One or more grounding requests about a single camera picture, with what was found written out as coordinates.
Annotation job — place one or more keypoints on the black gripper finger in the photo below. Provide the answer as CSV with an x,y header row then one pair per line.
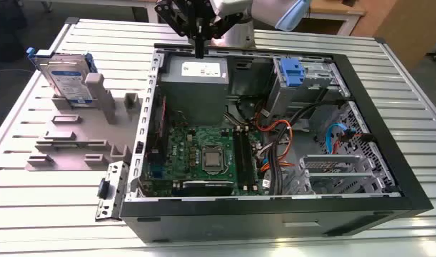
x,y
170,18
225,25

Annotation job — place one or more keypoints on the hard disk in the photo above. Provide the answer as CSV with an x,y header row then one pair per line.
x,y
66,80

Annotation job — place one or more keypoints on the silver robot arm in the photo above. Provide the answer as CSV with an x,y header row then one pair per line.
x,y
239,37

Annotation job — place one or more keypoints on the grey metal disk bay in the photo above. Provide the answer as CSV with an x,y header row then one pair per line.
x,y
341,174

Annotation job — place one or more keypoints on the blue drive latch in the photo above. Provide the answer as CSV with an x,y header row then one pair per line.
x,y
291,69

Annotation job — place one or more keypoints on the grey power supply unit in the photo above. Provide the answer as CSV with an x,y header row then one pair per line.
x,y
193,99

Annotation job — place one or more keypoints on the grey metal drive cage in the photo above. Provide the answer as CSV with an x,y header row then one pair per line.
x,y
286,99

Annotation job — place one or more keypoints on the wooden desk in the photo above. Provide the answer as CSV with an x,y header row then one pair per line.
x,y
339,9

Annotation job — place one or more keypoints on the green motherboard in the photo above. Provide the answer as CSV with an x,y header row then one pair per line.
x,y
182,139

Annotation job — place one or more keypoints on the black CPU socket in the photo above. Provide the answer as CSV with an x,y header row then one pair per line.
x,y
214,146

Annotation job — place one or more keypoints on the black office chair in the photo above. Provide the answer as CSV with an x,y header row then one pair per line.
x,y
3,32

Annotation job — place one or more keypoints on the grey parts rack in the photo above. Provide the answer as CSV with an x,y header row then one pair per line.
x,y
82,134

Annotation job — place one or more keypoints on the black RAM slot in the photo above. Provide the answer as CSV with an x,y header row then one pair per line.
x,y
239,158
249,158

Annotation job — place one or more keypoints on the silver CPU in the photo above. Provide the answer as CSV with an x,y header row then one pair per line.
x,y
214,159

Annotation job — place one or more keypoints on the green RAM stick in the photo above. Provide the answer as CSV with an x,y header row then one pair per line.
x,y
70,146

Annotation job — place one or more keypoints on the black graphics card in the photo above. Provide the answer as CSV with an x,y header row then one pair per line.
x,y
207,188

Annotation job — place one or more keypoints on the black PC case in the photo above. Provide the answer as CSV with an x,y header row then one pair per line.
x,y
239,222

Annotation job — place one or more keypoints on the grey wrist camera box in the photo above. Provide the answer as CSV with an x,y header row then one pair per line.
x,y
233,10

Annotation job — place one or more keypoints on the silver expansion slot bracket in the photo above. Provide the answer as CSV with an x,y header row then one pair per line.
x,y
115,171

